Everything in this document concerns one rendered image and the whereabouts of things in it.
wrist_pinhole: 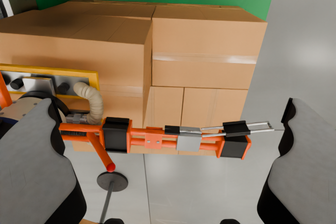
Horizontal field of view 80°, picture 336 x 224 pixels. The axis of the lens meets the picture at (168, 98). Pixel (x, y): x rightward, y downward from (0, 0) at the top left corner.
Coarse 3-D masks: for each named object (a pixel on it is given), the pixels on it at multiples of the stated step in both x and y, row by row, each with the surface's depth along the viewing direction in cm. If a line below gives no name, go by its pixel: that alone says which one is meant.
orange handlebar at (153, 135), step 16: (0, 80) 51; (0, 96) 52; (64, 128) 58; (80, 128) 58; (96, 128) 58; (144, 128) 60; (160, 128) 60; (144, 144) 61; (160, 144) 60; (208, 144) 62
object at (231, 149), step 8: (224, 136) 60; (232, 136) 60; (240, 136) 60; (224, 144) 59; (232, 144) 59; (240, 144) 59; (248, 144) 59; (216, 152) 63; (224, 152) 61; (232, 152) 61; (240, 152) 61
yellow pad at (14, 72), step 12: (12, 72) 61; (24, 72) 61; (36, 72) 62; (48, 72) 62; (60, 72) 62; (72, 72) 62; (84, 72) 62; (96, 72) 63; (12, 84) 61; (60, 84) 61; (72, 84) 63; (96, 84) 64; (60, 96) 66; (72, 96) 66
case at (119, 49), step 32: (0, 32) 68; (32, 32) 70; (64, 32) 73; (96, 32) 77; (128, 32) 80; (32, 64) 74; (64, 64) 74; (96, 64) 74; (128, 64) 73; (128, 96) 81
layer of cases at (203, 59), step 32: (160, 32) 107; (192, 32) 106; (224, 32) 106; (256, 32) 106; (160, 64) 116; (192, 64) 116; (224, 64) 116; (160, 96) 128; (192, 96) 128; (224, 96) 127
